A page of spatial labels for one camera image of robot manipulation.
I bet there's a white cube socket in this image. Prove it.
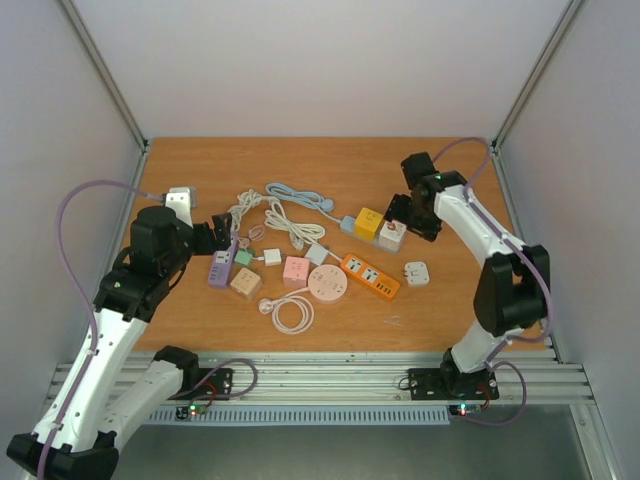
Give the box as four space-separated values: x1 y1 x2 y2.
378 220 407 253

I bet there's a yellow cube socket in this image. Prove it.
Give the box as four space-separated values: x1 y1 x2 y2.
354 207 384 242

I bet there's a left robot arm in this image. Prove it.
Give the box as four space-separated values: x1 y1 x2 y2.
7 206 232 479

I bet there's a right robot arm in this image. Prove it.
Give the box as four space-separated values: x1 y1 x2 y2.
385 152 552 399

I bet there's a grey white plug adapter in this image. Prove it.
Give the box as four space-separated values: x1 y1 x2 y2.
304 244 329 266

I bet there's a green small adapter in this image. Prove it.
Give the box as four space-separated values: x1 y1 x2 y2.
234 249 255 268

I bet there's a purple power strip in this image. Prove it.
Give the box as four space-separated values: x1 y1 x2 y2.
207 247 237 289

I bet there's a white usb charger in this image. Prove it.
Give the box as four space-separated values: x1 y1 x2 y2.
263 248 282 266

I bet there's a beige cube socket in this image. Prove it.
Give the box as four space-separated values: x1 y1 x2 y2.
229 267 262 301

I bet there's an orange power strip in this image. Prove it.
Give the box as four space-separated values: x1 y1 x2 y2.
340 254 400 300

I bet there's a pink cube socket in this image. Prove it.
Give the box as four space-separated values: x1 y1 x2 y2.
282 256 309 288

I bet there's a pink round socket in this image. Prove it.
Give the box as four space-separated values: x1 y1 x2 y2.
307 264 348 304

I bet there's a pink small cable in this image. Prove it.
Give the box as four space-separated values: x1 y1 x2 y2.
236 224 266 250

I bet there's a white purple strip cable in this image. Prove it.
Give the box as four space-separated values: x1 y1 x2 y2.
226 188 275 224

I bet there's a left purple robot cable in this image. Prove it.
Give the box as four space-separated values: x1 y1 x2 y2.
35 180 166 480

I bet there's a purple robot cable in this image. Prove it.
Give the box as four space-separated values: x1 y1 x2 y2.
35 180 166 480
432 137 557 426

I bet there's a white power cable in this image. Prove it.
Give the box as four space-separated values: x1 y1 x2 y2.
263 197 345 262

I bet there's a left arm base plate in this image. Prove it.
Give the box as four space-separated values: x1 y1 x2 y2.
179 367 234 401

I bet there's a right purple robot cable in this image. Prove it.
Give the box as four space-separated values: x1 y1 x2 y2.
432 137 557 426

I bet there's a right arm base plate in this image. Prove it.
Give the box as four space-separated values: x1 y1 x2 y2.
408 368 500 402

